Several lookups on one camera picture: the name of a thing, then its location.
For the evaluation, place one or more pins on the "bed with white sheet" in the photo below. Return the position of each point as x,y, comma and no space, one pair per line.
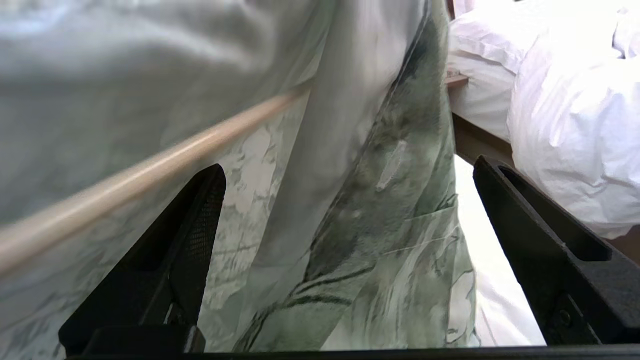
490,280

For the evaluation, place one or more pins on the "white crumpled duvet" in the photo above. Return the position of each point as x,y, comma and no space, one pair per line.
575,125

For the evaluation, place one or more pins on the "wooden nightstand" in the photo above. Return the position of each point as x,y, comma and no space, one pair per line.
457,80

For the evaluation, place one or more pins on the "green floral button shirt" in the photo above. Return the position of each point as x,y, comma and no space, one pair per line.
375,200

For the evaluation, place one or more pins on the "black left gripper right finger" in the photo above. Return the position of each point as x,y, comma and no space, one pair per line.
575,300

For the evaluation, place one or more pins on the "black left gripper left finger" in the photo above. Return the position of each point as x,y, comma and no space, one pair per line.
150,290

